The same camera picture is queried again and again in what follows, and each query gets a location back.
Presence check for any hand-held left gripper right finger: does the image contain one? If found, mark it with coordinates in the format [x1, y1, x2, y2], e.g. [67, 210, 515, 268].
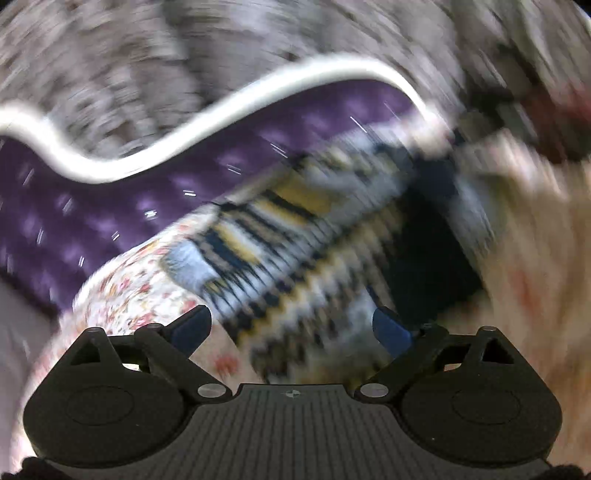
[355, 307, 523, 402]

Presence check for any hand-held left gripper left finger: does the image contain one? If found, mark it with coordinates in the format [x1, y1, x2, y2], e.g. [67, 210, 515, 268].
[69, 305, 232, 402]

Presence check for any yellow navy white patterned sweater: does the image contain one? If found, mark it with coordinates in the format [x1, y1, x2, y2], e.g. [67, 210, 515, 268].
[159, 129, 499, 384]

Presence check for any floral bed sheet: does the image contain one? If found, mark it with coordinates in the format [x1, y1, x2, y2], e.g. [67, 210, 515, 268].
[21, 138, 591, 462]

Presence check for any grey cushion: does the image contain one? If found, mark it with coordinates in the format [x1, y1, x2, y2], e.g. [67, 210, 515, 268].
[0, 281, 63, 439]

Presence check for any brown silver damask curtain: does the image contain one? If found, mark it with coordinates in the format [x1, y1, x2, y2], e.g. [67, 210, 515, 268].
[0, 0, 509, 171]

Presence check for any purple tufted sofa white frame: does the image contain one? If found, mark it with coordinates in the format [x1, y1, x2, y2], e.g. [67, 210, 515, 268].
[0, 53, 455, 315]

